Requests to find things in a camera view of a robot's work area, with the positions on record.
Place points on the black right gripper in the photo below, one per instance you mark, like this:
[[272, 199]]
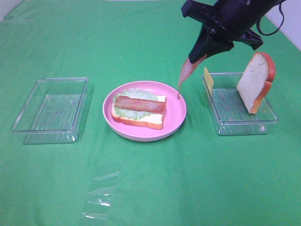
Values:
[[232, 19]]

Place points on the bacon strip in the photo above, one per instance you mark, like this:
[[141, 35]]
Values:
[[136, 104], [187, 69]]

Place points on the yellow cheese slice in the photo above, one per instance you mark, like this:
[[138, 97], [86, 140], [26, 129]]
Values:
[[209, 81]]

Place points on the green lettuce leaf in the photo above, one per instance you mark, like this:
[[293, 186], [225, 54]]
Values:
[[133, 93]]

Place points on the white bread slice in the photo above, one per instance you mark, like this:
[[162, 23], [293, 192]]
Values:
[[154, 121], [256, 81]]

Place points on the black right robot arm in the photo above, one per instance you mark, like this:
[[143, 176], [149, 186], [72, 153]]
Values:
[[224, 23]]

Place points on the pink round plate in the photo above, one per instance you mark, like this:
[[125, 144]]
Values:
[[174, 115]]

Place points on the right clear plastic tray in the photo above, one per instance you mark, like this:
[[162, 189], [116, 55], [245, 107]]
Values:
[[227, 109]]

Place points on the clear plastic tray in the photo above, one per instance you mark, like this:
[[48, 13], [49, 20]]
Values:
[[53, 111], [227, 109]]

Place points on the green tablecloth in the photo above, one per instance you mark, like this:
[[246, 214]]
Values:
[[194, 177]]

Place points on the left clear plastic tray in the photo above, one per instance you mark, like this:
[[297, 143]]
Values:
[[53, 111]]

